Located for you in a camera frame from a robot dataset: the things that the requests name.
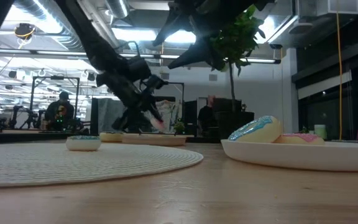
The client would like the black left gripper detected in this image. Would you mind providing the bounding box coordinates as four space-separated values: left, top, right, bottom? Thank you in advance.
96 55 169 132

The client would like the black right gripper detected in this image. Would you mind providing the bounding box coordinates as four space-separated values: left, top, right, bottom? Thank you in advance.
152 0 276 71

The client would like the large light blue iced donut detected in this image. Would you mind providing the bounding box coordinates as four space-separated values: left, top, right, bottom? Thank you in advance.
227 115 283 144

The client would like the grey plate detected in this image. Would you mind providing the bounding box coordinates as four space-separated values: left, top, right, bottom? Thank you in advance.
121 133 188 147

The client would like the white draped sheet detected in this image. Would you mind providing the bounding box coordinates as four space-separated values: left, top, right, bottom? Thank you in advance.
154 99 183 133

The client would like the grey fabric cover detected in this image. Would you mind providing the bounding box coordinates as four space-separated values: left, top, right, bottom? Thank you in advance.
96 98 130 134

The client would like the small green background plant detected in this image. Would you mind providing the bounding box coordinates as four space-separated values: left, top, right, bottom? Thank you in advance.
173 121 186 135

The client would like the green leafy plant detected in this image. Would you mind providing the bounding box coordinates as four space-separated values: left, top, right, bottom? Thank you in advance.
209 4 267 113

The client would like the person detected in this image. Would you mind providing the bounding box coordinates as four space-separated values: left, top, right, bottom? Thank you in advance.
197 95 217 137
44 91 76 131

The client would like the black cabinet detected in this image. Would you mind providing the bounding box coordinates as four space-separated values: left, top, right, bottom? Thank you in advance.
197 96 242 138

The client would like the white round woven placemat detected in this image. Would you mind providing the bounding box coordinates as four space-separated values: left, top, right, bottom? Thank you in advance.
0 141 204 189

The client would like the background work table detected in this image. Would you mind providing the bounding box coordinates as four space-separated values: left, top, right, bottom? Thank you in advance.
0 128 90 146

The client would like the large pink iced donut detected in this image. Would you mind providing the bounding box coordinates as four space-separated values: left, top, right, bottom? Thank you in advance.
273 133 326 146

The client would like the white plate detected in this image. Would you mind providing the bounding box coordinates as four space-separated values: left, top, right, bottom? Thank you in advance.
221 139 358 172

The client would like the pale green cup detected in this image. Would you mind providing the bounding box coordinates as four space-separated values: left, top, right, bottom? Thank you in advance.
314 124 327 140

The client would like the black rig frame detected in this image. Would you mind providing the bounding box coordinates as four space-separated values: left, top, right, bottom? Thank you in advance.
139 80 185 134
29 75 80 129

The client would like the hanging cable reel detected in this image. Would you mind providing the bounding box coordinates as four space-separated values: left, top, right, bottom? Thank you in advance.
14 23 36 40

